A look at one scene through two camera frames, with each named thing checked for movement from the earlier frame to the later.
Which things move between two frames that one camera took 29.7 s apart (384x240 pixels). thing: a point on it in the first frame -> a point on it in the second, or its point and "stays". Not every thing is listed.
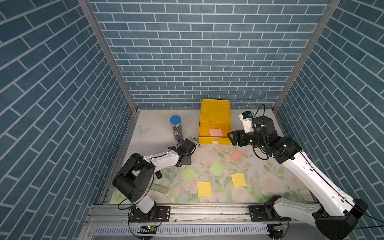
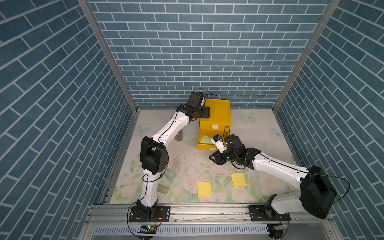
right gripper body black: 243,138 -> 226,156
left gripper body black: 188,160 -> 202,113
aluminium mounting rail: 115,214 stays
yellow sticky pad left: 204,189 stays
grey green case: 158,188 stays
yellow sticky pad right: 238,179 stays
